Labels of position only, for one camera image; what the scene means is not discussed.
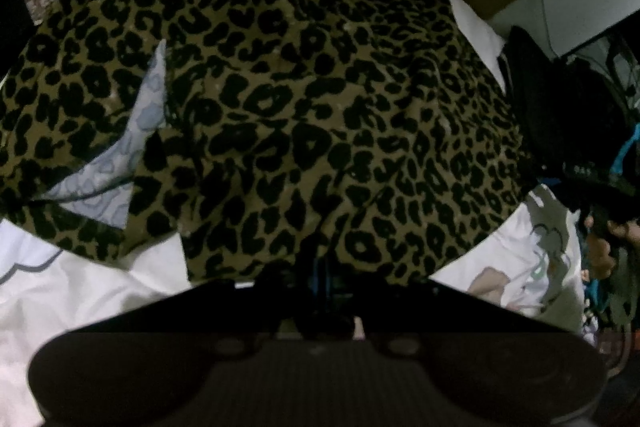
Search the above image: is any leopard print garment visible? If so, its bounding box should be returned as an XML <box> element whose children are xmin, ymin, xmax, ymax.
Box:
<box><xmin>0</xmin><ymin>0</ymin><xmax>533</xmax><ymax>286</ymax></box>

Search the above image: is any white printed bed quilt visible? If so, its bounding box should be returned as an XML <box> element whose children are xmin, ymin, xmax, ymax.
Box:
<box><xmin>0</xmin><ymin>0</ymin><xmax>591</xmax><ymax>427</ymax></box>

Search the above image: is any black clothing pile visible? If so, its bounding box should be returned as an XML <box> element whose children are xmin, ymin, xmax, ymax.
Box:
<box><xmin>502</xmin><ymin>26</ymin><xmax>639</xmax><ymax>223</ymax></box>

